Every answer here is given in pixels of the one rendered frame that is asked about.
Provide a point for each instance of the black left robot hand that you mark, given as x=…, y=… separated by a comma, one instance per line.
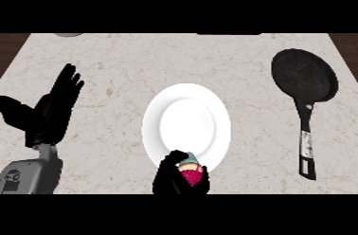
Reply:
x=51, y=109

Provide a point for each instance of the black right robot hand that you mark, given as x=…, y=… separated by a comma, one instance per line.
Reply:
x=169, y=178

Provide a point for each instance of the cupcake with pink wrapper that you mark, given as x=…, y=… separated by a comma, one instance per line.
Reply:
x=192, y=171

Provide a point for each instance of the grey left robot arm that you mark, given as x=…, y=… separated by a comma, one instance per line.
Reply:
x=33, y=174

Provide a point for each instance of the white plate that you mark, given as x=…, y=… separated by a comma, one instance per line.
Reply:
x=186, y=125

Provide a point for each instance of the black frying pan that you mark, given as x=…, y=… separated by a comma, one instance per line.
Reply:
x=306, y=84

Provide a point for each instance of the grey round object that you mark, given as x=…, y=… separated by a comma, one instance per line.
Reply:
x=68, y=34

